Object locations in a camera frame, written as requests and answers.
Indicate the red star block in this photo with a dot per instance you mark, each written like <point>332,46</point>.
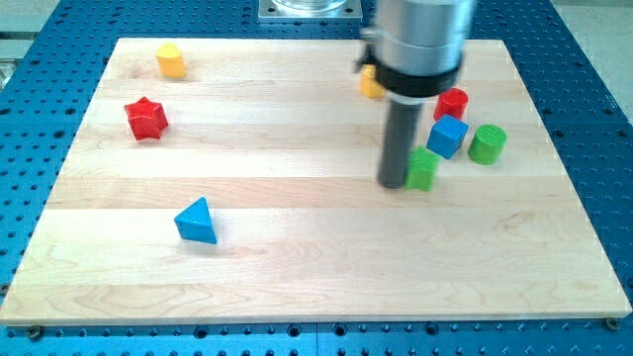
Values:
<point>146,119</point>

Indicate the blue perforated table plate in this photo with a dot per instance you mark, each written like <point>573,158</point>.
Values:
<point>49,92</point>

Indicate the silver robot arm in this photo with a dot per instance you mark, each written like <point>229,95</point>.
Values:
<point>416,46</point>

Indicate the blue triangle block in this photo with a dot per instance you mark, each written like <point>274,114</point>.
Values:
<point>195,223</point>

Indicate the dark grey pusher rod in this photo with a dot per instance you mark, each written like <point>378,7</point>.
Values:
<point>399,133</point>

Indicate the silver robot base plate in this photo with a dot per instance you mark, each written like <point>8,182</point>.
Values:
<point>286,11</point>

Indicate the green cylinder block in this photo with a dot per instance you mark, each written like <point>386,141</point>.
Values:
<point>487,144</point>

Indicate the red cylinder block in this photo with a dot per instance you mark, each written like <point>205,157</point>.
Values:
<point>452,102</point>

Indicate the green star block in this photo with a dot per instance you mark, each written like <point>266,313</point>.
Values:
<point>421,171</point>

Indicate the yellow block behind arm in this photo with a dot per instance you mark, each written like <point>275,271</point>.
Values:
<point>369,86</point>

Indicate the light wooden board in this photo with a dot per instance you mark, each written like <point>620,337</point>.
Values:
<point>278,138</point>

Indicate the blue cube block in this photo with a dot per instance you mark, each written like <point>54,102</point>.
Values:
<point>446,136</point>

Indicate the yellow heart block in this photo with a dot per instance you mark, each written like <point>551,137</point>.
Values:
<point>170,61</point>

